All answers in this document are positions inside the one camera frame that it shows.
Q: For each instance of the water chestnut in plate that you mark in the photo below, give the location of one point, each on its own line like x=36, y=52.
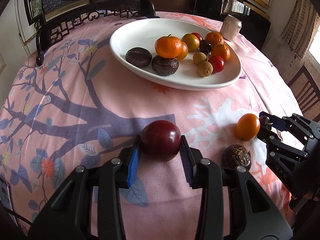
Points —
x=139, y=57

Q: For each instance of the smartphone on table edge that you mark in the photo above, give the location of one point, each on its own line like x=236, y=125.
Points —
x=6, y=196

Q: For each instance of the yellow-orange round fruit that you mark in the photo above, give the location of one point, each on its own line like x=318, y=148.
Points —
x=191, y=41

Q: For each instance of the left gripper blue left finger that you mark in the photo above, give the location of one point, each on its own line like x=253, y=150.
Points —
x=134, y=159

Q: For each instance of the dark carved wooden chair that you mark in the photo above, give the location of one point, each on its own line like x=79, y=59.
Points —
x=56, y=29

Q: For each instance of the mandarin in plate rear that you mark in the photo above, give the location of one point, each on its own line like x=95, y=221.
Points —
x=214, y=38

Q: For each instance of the dark brown water chestnut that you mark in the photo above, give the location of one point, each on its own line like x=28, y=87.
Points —
x=163, y=66

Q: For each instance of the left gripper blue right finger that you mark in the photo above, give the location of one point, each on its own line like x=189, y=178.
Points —
x=188, y=161

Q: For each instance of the mandarin in plate front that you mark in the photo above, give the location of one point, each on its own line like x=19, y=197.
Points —
x=222, y=51

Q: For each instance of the mandarin in plate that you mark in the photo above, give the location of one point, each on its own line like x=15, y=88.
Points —
x=222, y=51
x=214, y=38

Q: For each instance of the pink floral tablecloth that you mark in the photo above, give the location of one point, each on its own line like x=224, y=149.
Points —
x=82, y=106

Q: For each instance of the white oval plate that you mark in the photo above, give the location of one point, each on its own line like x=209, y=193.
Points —
x=144, y=34

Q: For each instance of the dark cherry with stem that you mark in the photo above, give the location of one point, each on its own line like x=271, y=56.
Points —
x=205, y=47

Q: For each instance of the pale pink drink can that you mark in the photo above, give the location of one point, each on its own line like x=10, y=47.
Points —
x=230, y=28

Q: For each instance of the orange mandarin with stem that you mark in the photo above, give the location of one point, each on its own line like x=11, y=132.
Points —
x=168, y=46

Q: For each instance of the wooden chair at right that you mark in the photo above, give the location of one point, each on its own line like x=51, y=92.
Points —
x=308, y=90

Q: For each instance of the orange kumquat on table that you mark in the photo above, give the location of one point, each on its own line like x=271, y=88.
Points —
x=247, y=127

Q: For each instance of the small orange in plate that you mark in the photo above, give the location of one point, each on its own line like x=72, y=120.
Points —
x=183, y=53

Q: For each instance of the tan longan fruit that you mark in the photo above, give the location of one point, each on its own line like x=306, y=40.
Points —
x=205, y=69
x=199, y=57

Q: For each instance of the red cherry tomato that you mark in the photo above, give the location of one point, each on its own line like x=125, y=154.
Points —
x=199, y=37
x=217, y=63

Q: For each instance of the dark red plum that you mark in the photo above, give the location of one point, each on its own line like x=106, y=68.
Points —
x=161, y=140

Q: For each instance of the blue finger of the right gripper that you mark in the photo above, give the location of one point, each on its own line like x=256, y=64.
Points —
x=278, y=123
x=267, y=136

